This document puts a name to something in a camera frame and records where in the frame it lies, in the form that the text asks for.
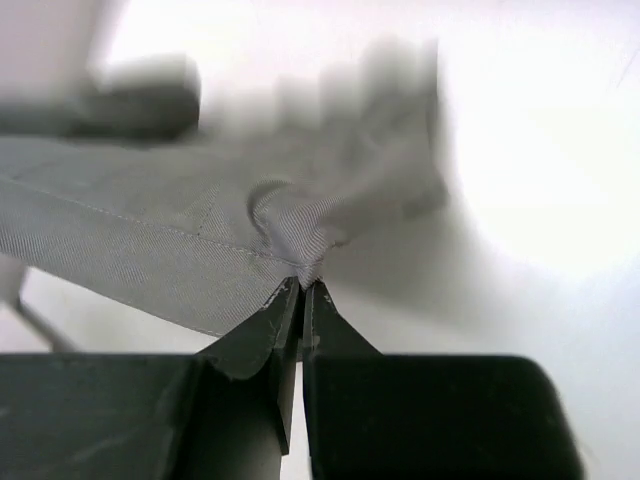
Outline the grey pleated skirt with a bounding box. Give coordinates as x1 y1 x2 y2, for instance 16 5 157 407
1 42 447 336

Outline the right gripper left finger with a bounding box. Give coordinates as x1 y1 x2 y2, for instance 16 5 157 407
1 278 300 479

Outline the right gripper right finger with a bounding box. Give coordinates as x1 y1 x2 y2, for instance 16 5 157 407
302 282 585 480

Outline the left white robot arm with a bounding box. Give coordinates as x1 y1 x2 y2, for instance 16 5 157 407
1 55 201 142

